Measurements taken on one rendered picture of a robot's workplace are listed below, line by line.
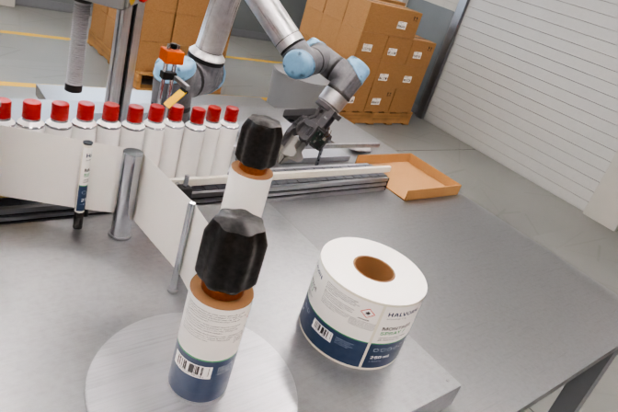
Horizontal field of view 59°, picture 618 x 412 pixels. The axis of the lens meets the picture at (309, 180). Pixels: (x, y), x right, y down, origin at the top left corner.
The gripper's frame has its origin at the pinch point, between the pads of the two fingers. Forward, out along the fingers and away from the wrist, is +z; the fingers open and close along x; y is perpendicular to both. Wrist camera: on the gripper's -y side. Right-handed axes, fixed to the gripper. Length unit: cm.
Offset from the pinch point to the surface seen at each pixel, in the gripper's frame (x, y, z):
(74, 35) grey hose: -62, -9, 5
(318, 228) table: 6.9, 20.9, 8.1
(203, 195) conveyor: -19.5, 6.0, 18.5
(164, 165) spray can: -31.6, 1.8, 17.6
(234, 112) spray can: -24.4, 1.3, -2.5
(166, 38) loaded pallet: 122, -305, -13
